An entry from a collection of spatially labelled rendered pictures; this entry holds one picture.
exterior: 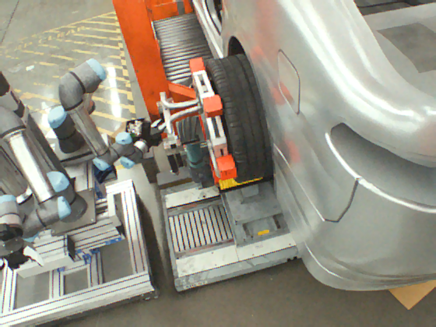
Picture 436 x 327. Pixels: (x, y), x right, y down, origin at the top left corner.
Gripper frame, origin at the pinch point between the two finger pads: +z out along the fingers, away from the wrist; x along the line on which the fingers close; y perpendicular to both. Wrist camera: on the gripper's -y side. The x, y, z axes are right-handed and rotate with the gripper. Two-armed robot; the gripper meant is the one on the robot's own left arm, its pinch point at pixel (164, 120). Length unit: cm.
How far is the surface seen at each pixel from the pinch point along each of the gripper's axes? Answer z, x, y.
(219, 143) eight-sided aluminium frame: -14, 48, -13
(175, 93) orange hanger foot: 22.8, -9.1, -0.7
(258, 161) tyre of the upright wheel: -8, 63, -2
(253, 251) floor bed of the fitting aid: -14, 59, 75
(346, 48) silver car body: -35, 103, -83
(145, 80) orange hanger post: 10.6, -18.3, -15.7
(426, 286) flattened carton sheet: 13, 162, 82
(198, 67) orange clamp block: 19.2, 15.8, -26.4
